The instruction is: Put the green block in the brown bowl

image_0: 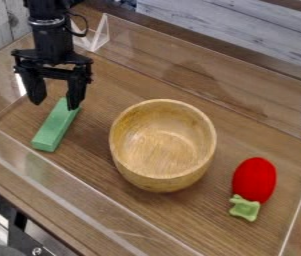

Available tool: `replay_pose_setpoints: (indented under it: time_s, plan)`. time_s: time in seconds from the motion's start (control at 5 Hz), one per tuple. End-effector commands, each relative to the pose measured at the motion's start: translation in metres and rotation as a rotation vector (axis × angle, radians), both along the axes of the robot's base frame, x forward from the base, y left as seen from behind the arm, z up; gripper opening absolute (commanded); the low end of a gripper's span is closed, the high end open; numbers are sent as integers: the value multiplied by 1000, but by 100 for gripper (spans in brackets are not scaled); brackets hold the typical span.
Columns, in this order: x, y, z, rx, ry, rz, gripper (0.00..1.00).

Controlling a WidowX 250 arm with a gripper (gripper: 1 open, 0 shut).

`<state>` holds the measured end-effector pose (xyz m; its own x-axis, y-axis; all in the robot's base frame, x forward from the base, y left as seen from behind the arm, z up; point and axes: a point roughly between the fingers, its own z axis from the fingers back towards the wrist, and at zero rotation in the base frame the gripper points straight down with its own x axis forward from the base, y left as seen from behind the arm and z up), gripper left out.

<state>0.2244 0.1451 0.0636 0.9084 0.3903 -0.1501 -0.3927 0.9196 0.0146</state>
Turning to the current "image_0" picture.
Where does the black table leg bracket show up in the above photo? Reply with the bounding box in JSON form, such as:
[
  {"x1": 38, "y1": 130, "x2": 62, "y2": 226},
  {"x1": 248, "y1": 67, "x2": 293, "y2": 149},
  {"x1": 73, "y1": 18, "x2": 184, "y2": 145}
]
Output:
[{"x1": 7, "y1": 210, "x2": 55, "y2": 256}]

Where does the red felt strawberry toy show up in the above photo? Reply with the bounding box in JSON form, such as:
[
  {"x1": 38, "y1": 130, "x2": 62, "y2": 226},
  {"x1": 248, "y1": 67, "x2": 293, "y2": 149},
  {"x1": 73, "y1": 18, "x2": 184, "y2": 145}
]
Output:
[{"x1": 229, "y1": 157, "x2": 277, "y2": 222}]

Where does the black cable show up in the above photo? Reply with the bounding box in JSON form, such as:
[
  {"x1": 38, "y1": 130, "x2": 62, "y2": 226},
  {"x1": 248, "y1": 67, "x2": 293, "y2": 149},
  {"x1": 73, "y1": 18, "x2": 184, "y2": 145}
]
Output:
[{"x1": 65, "y1": 12, "x2": 90, "y2": 38}]

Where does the brown wooden bowl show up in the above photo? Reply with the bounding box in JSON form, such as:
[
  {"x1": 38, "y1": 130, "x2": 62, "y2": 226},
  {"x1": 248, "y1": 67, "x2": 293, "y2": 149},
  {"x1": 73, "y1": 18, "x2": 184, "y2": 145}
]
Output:
[{"x1": 109, "y1": 99, "x2": 217, "y2": 193}]

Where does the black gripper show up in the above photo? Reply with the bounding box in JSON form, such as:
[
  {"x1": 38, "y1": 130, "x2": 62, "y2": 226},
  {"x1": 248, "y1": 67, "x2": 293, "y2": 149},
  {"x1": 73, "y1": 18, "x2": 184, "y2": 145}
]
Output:
[{"x1": 11, "y1": 15, "x2": 93, "y2": 110}]

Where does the clear acrylic tray wall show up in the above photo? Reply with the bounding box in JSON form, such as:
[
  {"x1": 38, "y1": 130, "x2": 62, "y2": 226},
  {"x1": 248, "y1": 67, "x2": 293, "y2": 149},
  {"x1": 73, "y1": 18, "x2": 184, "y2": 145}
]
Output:
[{"x1": 0, "y1": 130, "x2": 202, "y2": 256}]

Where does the clear acrylic corner bracket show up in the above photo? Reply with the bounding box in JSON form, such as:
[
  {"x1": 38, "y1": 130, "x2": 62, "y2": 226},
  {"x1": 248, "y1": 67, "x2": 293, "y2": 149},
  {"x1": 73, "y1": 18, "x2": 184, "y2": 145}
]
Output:
[{"x1": 74, "y1": 14, "x2": 110, "y2": 52}]

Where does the green rectangular block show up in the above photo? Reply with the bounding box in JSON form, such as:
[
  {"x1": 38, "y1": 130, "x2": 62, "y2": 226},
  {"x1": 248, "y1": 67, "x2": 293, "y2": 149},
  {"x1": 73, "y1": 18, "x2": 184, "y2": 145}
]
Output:
[{"x1": 31, "y1": 97, "x2": 81, "y2": 152}]

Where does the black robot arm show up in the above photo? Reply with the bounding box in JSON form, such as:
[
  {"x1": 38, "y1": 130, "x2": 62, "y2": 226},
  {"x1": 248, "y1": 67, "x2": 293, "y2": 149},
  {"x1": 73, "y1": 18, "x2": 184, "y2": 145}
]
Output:
[{"x1": 11, "y1": 0, "x2": 94, "y2": 110}]

